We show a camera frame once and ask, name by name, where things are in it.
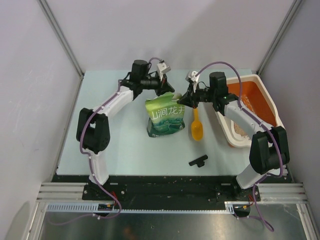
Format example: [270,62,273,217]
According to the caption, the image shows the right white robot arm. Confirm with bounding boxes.
[178,71,290,201]

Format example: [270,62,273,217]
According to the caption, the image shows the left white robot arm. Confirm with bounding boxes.
[76,57,175,200]

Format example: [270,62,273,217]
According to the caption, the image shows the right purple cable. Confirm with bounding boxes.
[195,61,287,232]

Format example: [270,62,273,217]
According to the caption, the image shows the purple cable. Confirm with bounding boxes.
[46,57,163,225]
[195,61,287,232]

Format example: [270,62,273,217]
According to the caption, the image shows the black bag clip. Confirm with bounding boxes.
[188,154,208,168]

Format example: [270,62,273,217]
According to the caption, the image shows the clean litter grains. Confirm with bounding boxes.
[232,94,253,140]

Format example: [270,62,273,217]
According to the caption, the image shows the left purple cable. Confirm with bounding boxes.
[46,57,163,225]

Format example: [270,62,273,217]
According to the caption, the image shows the white slotted cable duct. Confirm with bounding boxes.
[46,202,235,214]

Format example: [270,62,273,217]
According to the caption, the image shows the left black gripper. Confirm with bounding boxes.
[140,72,175,98]

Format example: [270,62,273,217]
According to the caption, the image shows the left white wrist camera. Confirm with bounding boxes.
[156,61,171,79]

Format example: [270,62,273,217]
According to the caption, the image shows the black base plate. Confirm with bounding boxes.
[82,175,261,202]

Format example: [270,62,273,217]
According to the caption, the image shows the orange plastic scoop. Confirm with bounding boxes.
[191,108,204,141]

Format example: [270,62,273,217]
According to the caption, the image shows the green litter bag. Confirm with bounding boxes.
[145,92,185,138]

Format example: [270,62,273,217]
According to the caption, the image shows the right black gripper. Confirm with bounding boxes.
[177,82,216,109]

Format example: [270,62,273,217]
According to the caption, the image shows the white orange litter box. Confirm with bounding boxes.
[215,74,283,148]

